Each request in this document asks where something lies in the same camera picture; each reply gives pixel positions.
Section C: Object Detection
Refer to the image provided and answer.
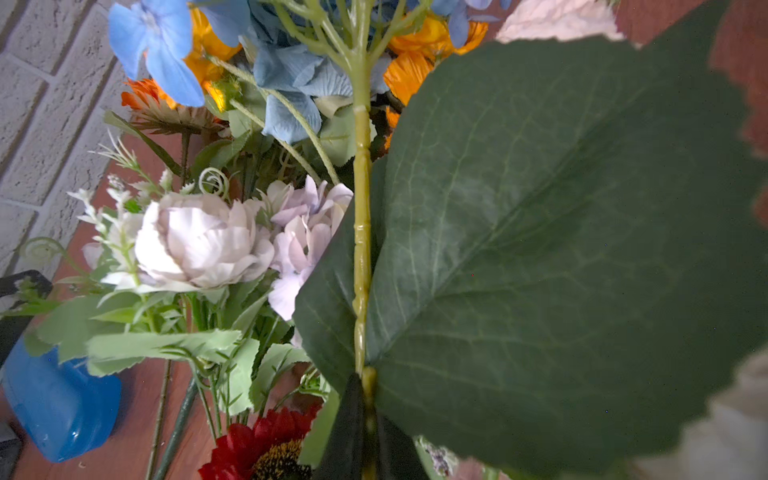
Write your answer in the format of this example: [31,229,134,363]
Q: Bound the dusty blue hydrangea stem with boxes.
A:
[188,1,405,146]

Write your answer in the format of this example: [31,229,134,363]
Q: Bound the white lilac bouquet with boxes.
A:
[448,345,767,479]
[25,167,353,434]

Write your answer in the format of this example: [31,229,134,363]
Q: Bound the blue hydrangea flower stem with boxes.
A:
[107,0,768,478]

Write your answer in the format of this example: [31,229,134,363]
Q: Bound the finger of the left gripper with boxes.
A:
[1,270,52,365]

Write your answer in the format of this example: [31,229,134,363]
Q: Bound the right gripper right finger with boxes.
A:
[377,414,429,480]

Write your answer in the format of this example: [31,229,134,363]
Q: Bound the orange yellow flower stem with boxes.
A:
[185,5,490,151]

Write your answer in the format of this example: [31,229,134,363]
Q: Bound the red gerbera flower stem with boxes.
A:
[198,405,321,480]

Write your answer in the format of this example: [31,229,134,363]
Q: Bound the blue oval dish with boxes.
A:
[2,340,122,463]

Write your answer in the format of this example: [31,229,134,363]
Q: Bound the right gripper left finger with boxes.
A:
[312,373,365,480]

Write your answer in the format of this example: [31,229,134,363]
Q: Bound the white lilac bouquet left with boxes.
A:
[25,167,353,434]

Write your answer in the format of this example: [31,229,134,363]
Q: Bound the peach rose flower stem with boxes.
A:
[494,0,626,44]

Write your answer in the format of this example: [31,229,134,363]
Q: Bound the white lilac bouquet right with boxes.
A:
[448,345,767,479]

